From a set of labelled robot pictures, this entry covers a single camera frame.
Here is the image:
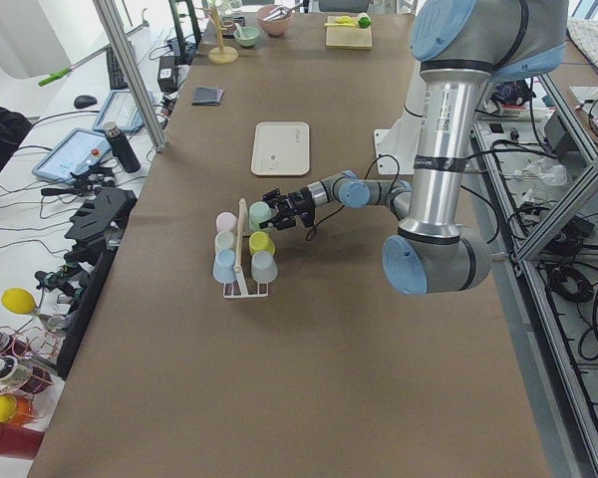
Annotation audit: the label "blue cup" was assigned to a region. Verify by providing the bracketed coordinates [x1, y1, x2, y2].
[212, 249, 236, 284]

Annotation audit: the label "upper teach pendant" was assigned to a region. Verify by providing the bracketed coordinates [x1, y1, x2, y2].
[92, 90, 144, 133]

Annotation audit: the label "grey cup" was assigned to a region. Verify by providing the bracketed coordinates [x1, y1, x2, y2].
[251, 250, 278, 284]

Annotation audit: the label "white cup rack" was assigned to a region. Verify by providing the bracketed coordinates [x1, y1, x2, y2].
[222, 198, 269, 299]

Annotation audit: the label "aluminium frame post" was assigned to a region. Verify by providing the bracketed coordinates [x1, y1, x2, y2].
[93, 0, 166, 153]

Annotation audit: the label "teach pendant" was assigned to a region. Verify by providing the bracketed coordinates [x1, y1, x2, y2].
[92, 90, 144, 133]
[32, 128, 112, 184]

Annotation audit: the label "wooden cup stand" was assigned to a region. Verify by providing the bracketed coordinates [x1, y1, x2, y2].
[206, 1, 238, 65]

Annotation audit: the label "green cup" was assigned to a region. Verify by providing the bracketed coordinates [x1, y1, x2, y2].
[248, 201, 275, 232]

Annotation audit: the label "black computer mouse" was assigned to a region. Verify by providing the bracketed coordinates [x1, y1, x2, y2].
[74, 95, 98, 110]

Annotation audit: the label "wooden cutting board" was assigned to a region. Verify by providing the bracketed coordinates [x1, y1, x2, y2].
[324, 26, 373, 50]

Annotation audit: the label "red cylinder container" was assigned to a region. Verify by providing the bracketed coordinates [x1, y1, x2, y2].
[0, 422, 45, 460]

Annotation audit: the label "pink bowl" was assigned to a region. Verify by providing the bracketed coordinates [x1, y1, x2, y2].
[256, 5, 293, 37]

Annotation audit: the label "lower teach pendant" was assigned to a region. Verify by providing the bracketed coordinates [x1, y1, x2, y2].
[32, 128, 112, 184]

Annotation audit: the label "cream cup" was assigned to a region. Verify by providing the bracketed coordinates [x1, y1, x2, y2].
[214, 230, 236, 254]

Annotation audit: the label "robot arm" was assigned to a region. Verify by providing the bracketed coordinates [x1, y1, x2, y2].
[259, 1, 568, 295]

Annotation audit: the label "pink cup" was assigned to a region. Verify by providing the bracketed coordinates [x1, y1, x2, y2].
[215, 211, 238, 233]

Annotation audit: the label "yellow cup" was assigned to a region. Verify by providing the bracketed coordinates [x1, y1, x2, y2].
[248, 230, 276, 255]

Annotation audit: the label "cream rabbit tray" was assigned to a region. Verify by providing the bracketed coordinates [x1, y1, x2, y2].
[250, 121, 310, 176]

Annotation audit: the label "grey folded cloth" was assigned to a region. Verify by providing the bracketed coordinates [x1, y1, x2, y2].
[191, 86, 224, 106]

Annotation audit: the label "green lime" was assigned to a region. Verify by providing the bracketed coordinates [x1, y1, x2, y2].
[357, 15, 372, 29]

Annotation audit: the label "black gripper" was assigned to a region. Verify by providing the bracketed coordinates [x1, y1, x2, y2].
[261, 188, 316, 231]

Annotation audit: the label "yellow plastic knife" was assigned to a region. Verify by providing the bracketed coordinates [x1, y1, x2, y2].
[324, 16, 358, 28]

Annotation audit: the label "black bottle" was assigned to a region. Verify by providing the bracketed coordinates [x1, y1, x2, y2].
[103, 121, 141, 173]

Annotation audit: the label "green bowl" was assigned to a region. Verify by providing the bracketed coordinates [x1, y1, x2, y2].
[233, 25, 260, 48]

